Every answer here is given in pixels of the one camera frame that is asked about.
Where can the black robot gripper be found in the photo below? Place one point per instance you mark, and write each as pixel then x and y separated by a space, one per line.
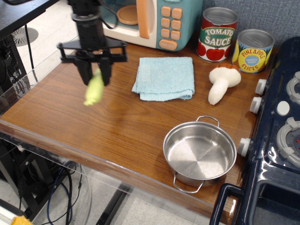
pixel 95 46

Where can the green handled ice cream scoop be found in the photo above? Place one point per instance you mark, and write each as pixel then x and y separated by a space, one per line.
pixel 95 89

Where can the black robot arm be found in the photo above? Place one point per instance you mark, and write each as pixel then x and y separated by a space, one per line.
pixel 84 8

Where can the stainless steel pot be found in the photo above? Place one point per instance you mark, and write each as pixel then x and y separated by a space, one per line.
pixel 198 154

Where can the light blue folded cloth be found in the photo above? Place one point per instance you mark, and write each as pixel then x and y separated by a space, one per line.
pixel 165 78

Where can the black computer tower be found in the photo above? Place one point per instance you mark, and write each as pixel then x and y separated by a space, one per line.
pixel 11 66

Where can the clear acrylic table guard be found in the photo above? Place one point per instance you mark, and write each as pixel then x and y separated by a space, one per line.
pixel 49 117

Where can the teal toy microwave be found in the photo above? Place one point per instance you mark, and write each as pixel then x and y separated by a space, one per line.
pixel 161 24

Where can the white plush mushroom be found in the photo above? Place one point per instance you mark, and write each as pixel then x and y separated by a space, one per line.
pixel 222 77

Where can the tomato sauce can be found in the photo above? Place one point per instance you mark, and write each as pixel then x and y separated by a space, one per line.
pixel 216 33

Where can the pineapple slices can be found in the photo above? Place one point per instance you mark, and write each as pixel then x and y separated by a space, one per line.
pixel 252 50

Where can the dark blue toy stove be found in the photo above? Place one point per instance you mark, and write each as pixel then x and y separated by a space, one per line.
pixel 270 192

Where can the black table leg frame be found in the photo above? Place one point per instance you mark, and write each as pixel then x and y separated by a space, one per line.
pixel 114 204

